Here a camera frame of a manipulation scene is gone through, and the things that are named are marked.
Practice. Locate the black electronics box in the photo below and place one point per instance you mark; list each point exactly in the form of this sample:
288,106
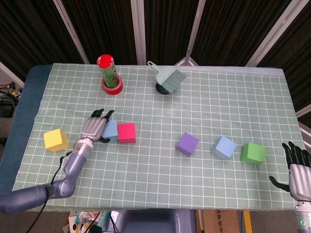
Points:
6,109

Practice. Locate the green can with red lid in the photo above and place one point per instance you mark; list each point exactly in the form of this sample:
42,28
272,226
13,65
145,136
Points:
109,72

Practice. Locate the green foam cube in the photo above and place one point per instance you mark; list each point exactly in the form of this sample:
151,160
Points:
252,153

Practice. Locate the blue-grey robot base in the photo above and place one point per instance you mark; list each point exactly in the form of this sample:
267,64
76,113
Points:
153,222

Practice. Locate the purple foam cube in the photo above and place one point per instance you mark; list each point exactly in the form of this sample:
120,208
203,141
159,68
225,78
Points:
187,144

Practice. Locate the yellow foam cube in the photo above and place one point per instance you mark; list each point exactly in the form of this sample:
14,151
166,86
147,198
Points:
55,140

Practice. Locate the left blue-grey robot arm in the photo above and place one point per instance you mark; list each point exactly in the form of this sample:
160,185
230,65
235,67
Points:
73,167

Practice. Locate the red tape roll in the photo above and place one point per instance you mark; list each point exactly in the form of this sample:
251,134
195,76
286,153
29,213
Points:
114,92

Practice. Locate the white partition frame post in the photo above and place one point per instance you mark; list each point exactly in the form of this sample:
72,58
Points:
71,31
138,31
274,31
196,24

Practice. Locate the brown cardboard box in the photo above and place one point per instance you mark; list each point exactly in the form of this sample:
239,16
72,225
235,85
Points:
218,223

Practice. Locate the teal hand brush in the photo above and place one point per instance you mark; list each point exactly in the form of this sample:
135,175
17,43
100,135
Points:
171,78

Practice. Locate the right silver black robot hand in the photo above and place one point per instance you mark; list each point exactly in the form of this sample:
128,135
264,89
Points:
301,182

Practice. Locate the colourful printed bag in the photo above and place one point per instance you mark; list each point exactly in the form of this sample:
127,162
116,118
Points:
82,218

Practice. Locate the white frame bar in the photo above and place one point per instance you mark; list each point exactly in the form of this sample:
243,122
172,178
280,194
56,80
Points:
305,129
11,74
303,110

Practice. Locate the green checked tablecloth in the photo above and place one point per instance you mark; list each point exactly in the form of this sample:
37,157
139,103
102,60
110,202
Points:
155,170

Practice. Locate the pink foam cube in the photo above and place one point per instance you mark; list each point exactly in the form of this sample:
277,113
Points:
126,133

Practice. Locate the light blue foam cube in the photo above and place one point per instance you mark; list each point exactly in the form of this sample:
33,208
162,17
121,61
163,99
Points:
224,147
110,129

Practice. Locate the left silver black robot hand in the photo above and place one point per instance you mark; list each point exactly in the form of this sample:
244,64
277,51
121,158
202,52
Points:
93,128

